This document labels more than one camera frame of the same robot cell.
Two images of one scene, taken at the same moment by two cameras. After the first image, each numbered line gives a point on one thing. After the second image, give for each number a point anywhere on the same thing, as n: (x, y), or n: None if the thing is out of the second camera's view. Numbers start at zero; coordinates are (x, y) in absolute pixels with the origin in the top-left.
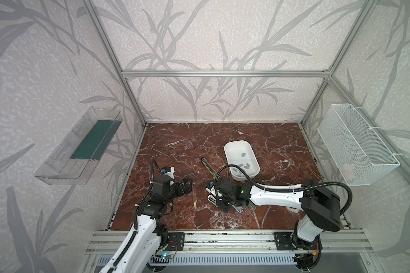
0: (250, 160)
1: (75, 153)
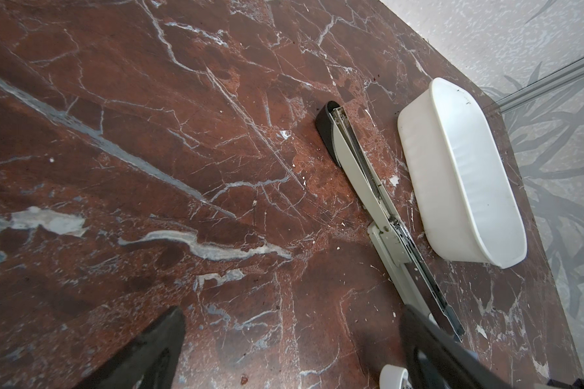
0: (465, 194)
1: None
